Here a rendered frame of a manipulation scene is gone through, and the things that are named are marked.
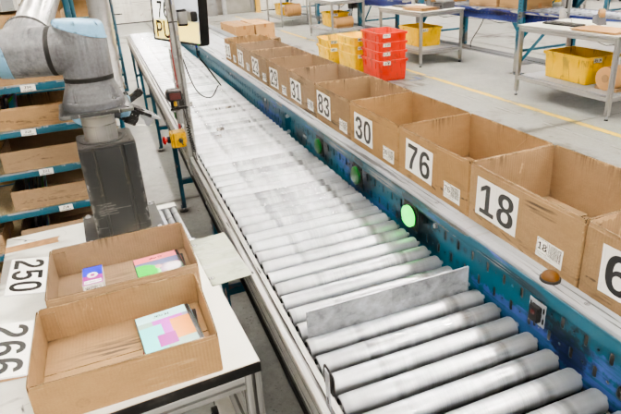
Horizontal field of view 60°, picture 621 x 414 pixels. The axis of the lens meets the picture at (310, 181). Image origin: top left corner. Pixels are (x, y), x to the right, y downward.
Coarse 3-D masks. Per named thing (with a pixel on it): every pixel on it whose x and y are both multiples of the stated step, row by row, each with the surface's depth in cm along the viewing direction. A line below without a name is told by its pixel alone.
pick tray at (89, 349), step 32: (128, 288) 134; (160, 288) 138; (192, 288) 141; (64, 320) 131; (96, 320) 134; (128, 320) 137; (32, 352) 115; (64, 352) 127; (96, 352) 126; (128, 352) 125; (160, 352) 112; (192, 352) 115; (32, 384) 109; (64, 384) 106; (96, 384) 109; (128, 384) 112; (160, 384) 114
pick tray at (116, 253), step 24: (96, 240) 159; (120, 240) 162; (144, 240) 165; (168, 240) 168; (48, 264) 148; (72, 264) 159; (96, 264) 162; (120, 264) 163; (192, 264) 143; (48, 288) 139; (72, 288) 152; (96, 288) 135; (120, 288) 137
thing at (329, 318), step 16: (448, 272) 139; (464, 272) 141; (400, 288) 135; (416, 288) 137; (432, 288) 139; (448, 288) 141; (464, 288) 144; (336, 304) 130; (352, 304) 131; (368, 304) 133; (384, 304) 135; (400, 304) 137; (416, 304) 139; (320, 320) 130; (336, 320) 131; (352, 320) 133; (368, 320) 135
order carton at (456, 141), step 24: (432, 120) 183; (456, 120) 187; (480, 120) 184; (432, 144) 161; (456, 144) 190; (480, 144) 187; (504, 144) 175; (528, 144) 164; (552, 144) 154; (432, 168) 164; (456, 168) 152; (432, 192) 167
